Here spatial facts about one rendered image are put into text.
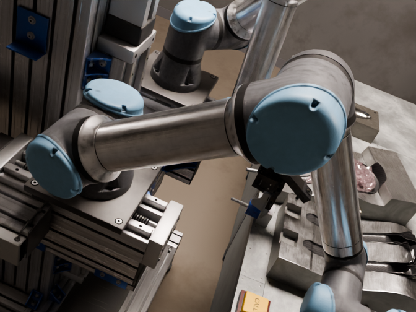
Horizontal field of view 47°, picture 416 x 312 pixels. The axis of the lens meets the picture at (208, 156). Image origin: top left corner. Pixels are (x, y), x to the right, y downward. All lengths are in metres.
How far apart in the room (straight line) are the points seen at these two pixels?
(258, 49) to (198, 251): 1.43
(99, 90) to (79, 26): 0.19
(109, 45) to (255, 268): 0.69
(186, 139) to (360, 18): 3.29
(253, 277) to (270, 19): 0.66
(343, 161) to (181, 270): 1.56
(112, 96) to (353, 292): 0.56
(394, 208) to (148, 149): 1.12
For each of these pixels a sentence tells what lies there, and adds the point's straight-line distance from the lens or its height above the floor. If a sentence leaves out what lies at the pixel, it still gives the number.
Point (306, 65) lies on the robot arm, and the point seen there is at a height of 1.52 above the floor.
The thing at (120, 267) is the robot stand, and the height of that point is 0.86.
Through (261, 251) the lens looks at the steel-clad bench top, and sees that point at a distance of 1.40.
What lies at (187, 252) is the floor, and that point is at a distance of 2.35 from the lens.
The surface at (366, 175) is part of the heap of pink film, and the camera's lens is 1.70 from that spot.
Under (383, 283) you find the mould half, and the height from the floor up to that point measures 0.92.
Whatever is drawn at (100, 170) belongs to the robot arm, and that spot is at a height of 1.24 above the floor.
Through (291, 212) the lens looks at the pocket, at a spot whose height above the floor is 0.86.
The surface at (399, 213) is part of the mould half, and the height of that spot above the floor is 0.85.
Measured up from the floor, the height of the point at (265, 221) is 0.82.
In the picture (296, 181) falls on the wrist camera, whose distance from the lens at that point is 1.34.
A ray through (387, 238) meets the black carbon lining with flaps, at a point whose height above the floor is 0.92.
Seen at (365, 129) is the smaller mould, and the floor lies 0.85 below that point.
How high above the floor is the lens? 1.80
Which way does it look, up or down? 39 degrees down
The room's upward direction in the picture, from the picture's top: 22 degrees clockwise
